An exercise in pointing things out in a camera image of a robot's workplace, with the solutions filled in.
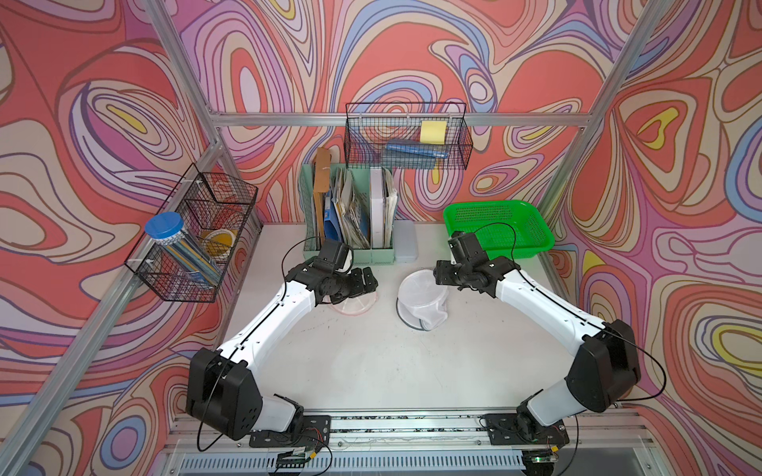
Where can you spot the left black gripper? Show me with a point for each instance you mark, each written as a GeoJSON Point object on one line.
{"type": "Point", "coordinates": [357, 286]}

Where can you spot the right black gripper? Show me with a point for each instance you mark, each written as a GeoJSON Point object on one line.
{"type": "Point", "coordinates": [441, 273]}

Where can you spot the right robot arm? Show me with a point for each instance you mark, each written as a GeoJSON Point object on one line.
{"type": "Point", "coordinates": [605, 357]}

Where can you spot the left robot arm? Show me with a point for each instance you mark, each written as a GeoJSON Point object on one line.
{"type": "Point", "coordinates": [223, 392]}

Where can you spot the white binder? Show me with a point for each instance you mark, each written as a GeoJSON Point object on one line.
{"type": "Point", "coordinates": [377, 208]}

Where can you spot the blue folder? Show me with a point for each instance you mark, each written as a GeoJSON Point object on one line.
{"type": "Point", "coordinates": [332, 222]}

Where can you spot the green plastic basket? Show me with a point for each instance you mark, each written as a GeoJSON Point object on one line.
{"type": "Point", "coordinates": [509, 228]}

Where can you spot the mint green file organizer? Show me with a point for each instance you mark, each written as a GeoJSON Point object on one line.
{"type": "Point", "coordinates": [385, 256]}

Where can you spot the magazines in organizer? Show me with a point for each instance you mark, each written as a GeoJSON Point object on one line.
{"type": "Point", "coordinates": [351, 209]}

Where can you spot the blue pen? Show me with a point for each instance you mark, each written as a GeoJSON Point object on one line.
{"type": "Point", "coordinates": [421, 150]}

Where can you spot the brown cardboard folder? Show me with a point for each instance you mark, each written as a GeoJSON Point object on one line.
{"type": "Point", "coordinates": [322, 177]}

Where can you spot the yellow sticky note pad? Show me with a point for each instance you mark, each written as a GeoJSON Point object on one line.
{"type": "Point", "coordinates": [433, 132]}

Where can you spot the yellow tape roll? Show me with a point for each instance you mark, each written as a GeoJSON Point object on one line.
{"type": "Point", "coordinates": [218, 243]}

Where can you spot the jar with blue lid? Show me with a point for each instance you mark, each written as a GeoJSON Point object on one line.
{"type": "Point", "coordinates": [169, 231]}

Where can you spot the black wire basket on rail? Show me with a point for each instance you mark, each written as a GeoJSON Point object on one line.
{"type": "Point", "coordinates": [365, 140]}

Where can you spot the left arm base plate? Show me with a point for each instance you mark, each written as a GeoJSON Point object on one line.
{"type": "Point", "coordinates": [310, 430]}

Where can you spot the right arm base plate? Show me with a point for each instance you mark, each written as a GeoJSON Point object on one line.
{"type": "Point", "coordinates": [512, 429]}

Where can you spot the black wire basket left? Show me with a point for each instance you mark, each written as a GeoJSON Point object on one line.
{"type": "Point", "coordinates": [207, 201]}

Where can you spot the aluminium frame rail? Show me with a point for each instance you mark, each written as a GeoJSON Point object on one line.
{"type": "Point", "coordinates": [339, 119]}

